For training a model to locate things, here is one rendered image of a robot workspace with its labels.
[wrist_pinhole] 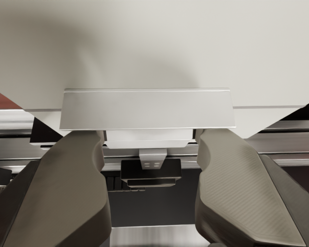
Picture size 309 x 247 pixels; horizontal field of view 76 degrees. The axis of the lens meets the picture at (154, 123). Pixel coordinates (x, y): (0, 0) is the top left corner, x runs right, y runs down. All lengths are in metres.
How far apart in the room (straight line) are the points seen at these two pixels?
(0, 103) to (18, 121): 0.04
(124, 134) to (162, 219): 0.56
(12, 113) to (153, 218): 0.56
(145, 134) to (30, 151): 0.39
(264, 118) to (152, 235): 0.14
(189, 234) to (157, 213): 0.50
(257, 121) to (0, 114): 0.24
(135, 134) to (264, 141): 0.41
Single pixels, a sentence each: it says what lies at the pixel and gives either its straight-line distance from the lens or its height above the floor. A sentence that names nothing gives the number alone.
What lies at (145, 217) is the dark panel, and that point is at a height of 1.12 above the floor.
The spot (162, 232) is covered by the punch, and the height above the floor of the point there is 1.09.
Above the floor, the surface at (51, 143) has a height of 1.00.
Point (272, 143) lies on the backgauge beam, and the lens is 0.54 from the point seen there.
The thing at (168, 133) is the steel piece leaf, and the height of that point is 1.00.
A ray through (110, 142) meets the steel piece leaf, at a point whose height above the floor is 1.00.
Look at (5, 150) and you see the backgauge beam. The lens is 0.56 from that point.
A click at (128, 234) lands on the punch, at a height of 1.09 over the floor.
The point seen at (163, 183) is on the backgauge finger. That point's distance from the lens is 0.41.
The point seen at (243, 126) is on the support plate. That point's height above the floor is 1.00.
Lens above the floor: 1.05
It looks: 20 degrees down
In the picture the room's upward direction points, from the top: 178 degrees clockwise
